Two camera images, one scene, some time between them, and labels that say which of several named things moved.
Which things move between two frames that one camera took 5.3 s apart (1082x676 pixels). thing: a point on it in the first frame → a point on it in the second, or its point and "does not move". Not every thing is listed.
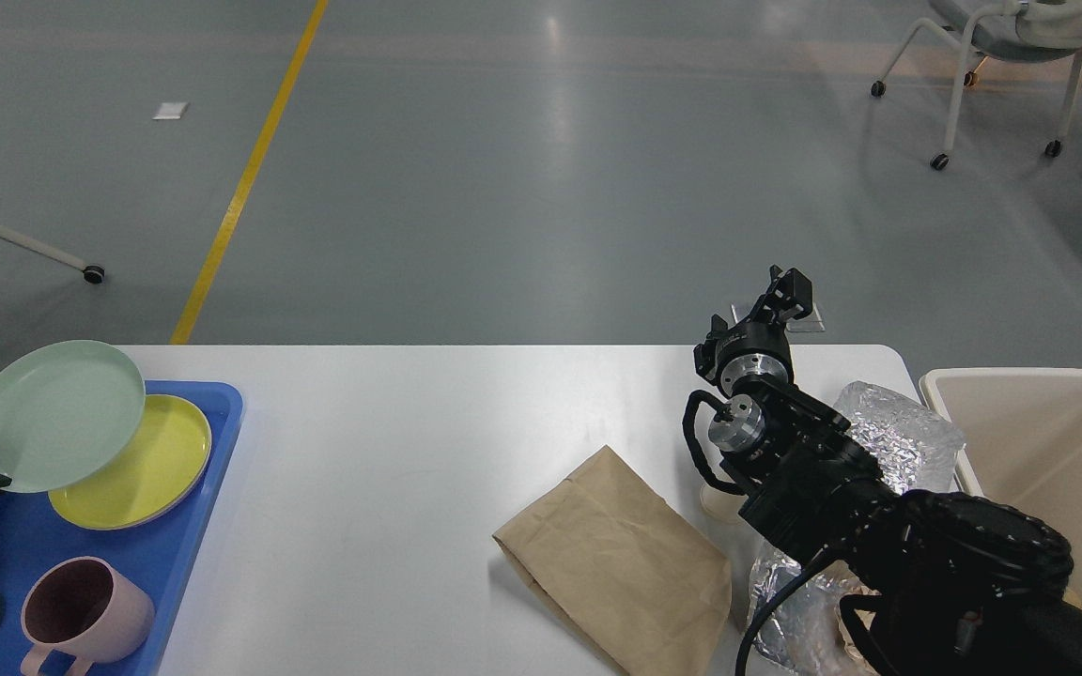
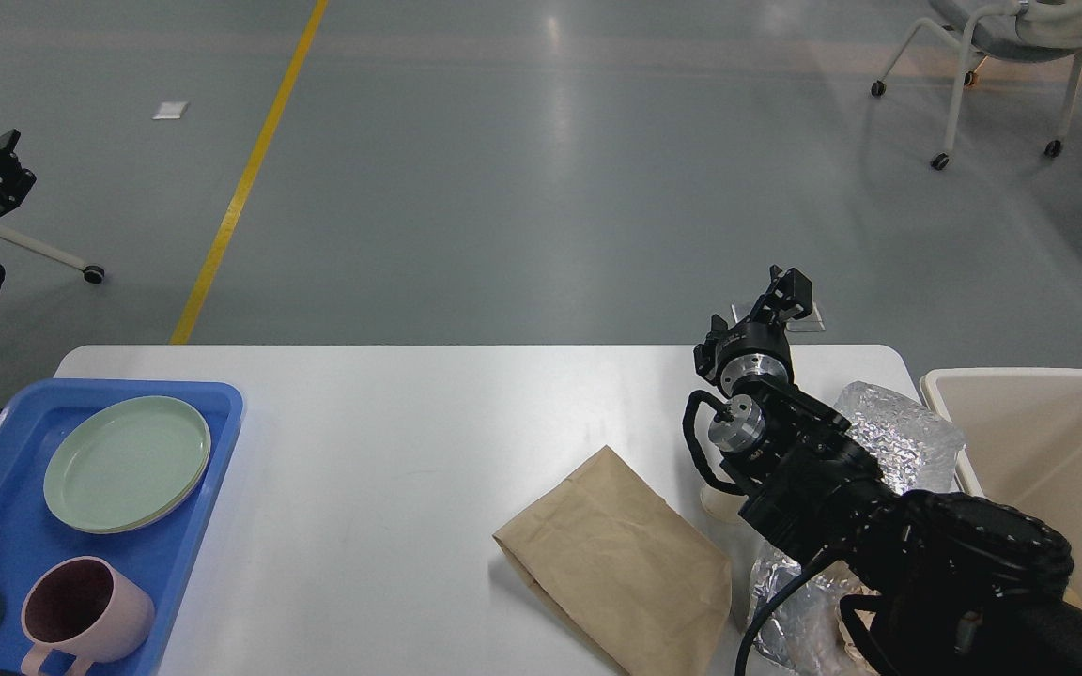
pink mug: (82, 609) does not move
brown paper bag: (615, 560) does not move
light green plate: (55, 415) → (124, 463)
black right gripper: (758, 348) does not move
